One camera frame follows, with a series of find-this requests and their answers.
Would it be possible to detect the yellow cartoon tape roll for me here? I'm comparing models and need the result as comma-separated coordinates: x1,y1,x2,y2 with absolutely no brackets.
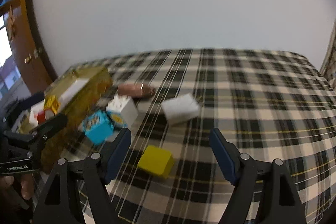
43,95,61,119

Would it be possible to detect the white blue sun toy brick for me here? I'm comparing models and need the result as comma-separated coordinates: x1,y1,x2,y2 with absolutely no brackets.
105,94,138,129

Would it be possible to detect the white charger cube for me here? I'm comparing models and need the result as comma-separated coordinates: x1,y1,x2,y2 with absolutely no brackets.
161,93,201,126

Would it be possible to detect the person's left hand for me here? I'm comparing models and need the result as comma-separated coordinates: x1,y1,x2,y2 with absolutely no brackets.
0,173,34,200

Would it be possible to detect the red tape roll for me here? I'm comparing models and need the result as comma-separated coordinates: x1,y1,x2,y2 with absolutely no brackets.
37,109,55,125

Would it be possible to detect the brass door knob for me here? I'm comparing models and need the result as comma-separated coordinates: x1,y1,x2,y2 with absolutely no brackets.
25,55,32,64

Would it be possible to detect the brown wooden door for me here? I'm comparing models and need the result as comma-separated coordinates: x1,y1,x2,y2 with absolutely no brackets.
7,0,57,94

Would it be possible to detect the gold metal tin box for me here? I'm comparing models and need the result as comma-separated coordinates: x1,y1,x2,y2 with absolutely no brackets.
15,65,113,175

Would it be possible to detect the gold door ornament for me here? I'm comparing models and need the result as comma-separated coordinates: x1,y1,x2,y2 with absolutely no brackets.
6,6,15,42

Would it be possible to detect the yellow cube block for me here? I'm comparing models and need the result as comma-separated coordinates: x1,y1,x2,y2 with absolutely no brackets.
137,145,175,180

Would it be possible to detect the pink rectangular lighter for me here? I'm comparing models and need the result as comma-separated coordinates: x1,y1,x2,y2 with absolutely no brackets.
117,84,155,98

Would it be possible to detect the plaid curtain at right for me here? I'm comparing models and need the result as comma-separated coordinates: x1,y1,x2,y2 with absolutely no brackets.
320,24,336,90

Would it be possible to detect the window with white frame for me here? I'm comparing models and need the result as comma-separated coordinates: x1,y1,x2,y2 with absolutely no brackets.
0,10,21,98

